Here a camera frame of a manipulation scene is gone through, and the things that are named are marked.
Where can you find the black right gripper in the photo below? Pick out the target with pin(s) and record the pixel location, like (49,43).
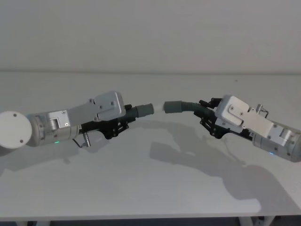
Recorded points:
(237,133)

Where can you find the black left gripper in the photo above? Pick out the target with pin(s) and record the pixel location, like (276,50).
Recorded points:
(98,127)

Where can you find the white translucent connector piece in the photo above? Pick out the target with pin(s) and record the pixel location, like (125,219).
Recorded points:
(158,108)

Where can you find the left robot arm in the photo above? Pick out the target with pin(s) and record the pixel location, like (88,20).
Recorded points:
(105,106)

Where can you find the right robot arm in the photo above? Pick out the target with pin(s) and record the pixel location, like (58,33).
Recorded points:
(235,110)

